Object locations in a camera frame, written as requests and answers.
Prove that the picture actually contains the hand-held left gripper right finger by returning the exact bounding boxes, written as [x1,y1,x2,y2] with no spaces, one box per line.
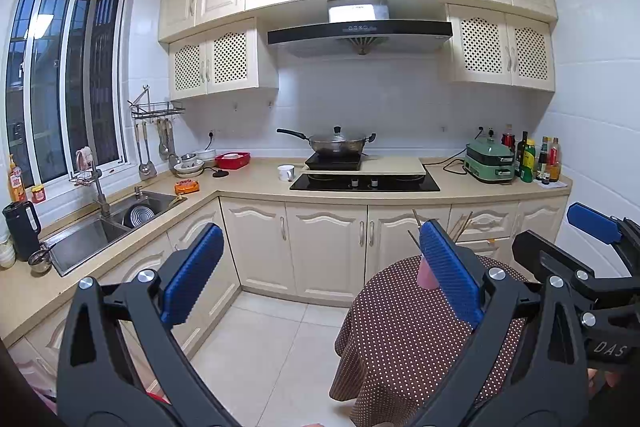
[405,220,589,427]

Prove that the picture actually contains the black glass hob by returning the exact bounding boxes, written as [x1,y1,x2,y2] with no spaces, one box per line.
[289,172,441,193]

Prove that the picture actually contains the orange dish soap bottle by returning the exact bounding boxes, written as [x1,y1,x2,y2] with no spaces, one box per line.
[7,154,28,204]

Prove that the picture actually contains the black kettle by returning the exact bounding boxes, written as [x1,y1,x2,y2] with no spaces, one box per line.
[2,200,42,263]

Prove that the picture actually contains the wire faucet rack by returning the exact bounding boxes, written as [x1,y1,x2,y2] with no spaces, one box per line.
[69,164,105,188]

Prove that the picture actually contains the steel faucet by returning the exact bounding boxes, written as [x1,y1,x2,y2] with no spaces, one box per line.
[82,157,113,219]

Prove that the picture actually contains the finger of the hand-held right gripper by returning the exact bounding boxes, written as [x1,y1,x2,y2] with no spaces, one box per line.
[512,231,640,310]
[567,203,640,253]

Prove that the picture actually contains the steel ladle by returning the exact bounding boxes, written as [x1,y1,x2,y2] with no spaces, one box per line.
[166,121,181,172]

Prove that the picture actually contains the sliding window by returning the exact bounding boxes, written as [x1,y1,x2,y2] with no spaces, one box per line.
[4,0,132,190]

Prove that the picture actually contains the stainless steel double sink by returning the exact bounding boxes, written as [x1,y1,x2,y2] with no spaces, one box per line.
[40,190,188,278]

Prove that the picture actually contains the black range hood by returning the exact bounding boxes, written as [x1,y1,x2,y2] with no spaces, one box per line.
[266,0,454,58]

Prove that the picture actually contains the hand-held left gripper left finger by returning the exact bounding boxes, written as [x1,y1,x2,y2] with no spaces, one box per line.
[56,223,241,427]

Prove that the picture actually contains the cream lattice-door wall cabinet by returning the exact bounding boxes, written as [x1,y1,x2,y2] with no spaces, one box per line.
[446,3,557,92]
[167,17,280,101]

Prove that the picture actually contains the black induction cooker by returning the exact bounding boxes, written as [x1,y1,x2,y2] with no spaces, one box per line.
[304,152,366,171]

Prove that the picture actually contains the glass wok lid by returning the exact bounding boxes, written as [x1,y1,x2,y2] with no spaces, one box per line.
[309,125,367,144]

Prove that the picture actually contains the dark sauce bottle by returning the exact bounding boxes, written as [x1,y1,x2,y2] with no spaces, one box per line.
[536,137,551,184]

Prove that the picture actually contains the person's right hand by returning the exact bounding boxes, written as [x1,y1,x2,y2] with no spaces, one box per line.
[587,367,624,401]

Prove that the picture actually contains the pink cup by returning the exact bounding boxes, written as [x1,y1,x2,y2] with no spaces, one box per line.
[417,253,442,291]

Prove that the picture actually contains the red sauce bottle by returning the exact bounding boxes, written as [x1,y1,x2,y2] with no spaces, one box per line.
[547,137,562,182]

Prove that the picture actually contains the small steel cup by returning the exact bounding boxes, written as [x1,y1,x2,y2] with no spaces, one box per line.
[27,248,52,274]

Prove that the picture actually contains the green electric cooking pot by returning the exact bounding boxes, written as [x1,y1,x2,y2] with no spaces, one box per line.
[462,136,517,184]

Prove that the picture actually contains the dark green glass bottle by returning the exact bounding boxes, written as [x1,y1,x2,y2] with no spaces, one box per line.
[515,131,530,178]

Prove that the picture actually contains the red plastic basket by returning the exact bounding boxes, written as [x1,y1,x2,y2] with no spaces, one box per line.
[215,151,252,170]

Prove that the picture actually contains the brown polka-dot tablecloth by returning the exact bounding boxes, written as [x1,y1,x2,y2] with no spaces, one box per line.
[329,253,531,427]

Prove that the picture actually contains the steel pot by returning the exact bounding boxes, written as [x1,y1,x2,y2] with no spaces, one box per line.
[122,204,157,229]

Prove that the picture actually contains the steel spoon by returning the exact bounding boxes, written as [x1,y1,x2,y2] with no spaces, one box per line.
[157,119,171,160]

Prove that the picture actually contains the steel wall rack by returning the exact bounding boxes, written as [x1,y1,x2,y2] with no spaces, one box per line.
[127,84,186,120]

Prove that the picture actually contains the black wok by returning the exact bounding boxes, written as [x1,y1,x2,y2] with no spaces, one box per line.
[276,127,377,158]

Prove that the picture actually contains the bunch of wooden chopsticks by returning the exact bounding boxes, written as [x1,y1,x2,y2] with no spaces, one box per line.
[407,208,474,253]

